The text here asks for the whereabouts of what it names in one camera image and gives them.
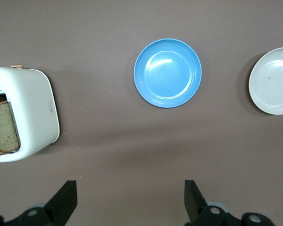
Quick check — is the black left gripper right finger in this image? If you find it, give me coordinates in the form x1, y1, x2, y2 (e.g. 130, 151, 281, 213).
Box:
184, 180, 274, 226

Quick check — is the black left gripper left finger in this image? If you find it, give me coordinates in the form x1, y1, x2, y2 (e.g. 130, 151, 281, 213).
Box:
0, 180, 78, 226

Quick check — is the brown bread slice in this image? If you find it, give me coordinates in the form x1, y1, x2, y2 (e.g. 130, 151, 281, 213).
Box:
0, 100, 21, 156

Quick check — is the blue plate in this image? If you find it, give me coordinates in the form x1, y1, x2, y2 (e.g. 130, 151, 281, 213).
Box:
133, 38, 203, 109

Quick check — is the beige plate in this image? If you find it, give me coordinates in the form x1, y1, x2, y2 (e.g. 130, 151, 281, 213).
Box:
248, 47, 283, 116

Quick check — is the cream white toaster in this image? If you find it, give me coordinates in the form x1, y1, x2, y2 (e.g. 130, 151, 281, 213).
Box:
0, 56, 61, 163

